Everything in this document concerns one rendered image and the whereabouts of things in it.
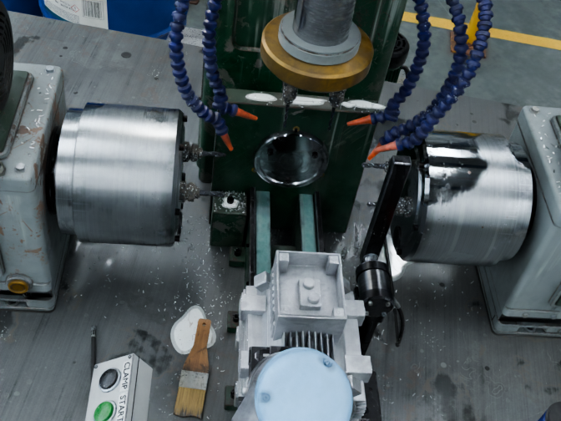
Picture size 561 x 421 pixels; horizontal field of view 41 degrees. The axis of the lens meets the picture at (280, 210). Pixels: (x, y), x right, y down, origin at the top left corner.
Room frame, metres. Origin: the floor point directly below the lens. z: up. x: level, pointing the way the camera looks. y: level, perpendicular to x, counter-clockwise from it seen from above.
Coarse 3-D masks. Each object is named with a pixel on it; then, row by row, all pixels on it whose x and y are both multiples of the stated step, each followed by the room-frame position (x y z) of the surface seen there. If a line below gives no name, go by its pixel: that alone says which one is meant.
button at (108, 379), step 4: (104, 372) 0.51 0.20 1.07; (108, 372) 0.51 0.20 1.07; (112, 372) 0.51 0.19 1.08; (116, 372) 0.51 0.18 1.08; (104, 376) 0.50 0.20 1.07; (108, 376) 0.50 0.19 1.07; (112, 376) 0.50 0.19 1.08; (116, 376) 0.50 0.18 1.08; (100, 380) 0.50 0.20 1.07; (104, 380) 0.49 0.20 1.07; (108, 380) 0.49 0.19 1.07; (112, 380) 0.49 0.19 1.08; (116, 380) 0.49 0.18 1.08; (100, 384) 0.49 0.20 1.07; (104, 384) 0.49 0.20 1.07; (108, 384) 0.49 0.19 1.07; (112, 384) 0.49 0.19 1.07; (104, 388) 0.48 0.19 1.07; (108, 388) 0.48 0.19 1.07
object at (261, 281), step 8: (264, 272) 0.71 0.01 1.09; (256, 280) 0.70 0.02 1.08; (264, 280) 0.70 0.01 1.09; (344, 280) 0.73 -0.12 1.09; (256, 288) 0.69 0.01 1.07; (264, 288) 0.70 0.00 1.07; (344, 288) 0.72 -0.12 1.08; (352, 376) 0.56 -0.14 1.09; (352, 384) 0.55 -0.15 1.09; (360, 384) 0.56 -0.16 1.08; (352, 392) 0.54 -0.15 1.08; (360, 392) 0.54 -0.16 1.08
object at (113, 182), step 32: (64, 128) 0.89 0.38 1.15; (96, 128) 0.89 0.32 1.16; (128, 128) 0.90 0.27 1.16; (160, 128) 0.92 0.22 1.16; (64, 160) 0.83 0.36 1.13; (96, 160) 0.84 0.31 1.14; (128, 160) 0.85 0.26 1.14; (160, 160) 0.86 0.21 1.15; (192, 160) 0.96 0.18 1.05; (64, 192) 0.80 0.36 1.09; (96, 192) 0.80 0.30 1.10; (128, 192) 0.81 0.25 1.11; (160, 192) 0.82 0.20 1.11; (192, 192) 0.87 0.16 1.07; (64, 224) 0.79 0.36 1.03; (96, 224) 0.78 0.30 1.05; (128, 224) 0.79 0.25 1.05; (160, 224) 0.80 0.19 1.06
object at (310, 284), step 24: (288, 264) 0.72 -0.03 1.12; (312, 264) 0.72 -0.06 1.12; (336, 264) 0.71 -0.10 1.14; (288, 288) 0.67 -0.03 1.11; (312, 288) 0.67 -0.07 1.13; (336, 288) 0.69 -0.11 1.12; (288, 312) 0.61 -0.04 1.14; (312, 312) 0.64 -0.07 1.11; (312, 336) 0.61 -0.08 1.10; (336, 336) 0.62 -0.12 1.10
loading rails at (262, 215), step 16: (256, 192) 1.04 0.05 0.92; (256, 208) 1.00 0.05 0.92; (304, 208) 1.03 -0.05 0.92; (320, 208) 1.02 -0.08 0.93; (256, 224) 0.96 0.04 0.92; (304, 224) 0.98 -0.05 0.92; (320, 224) 0.98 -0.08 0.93; (256, 240) 0.92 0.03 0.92; (304, 240) 0.94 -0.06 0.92; (320, 240) 0.94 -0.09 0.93; (240, 256) 0.95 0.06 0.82; (256, 256) 0.88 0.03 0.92; (272, 256) 0.95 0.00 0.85; (256, 272) 0.84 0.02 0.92
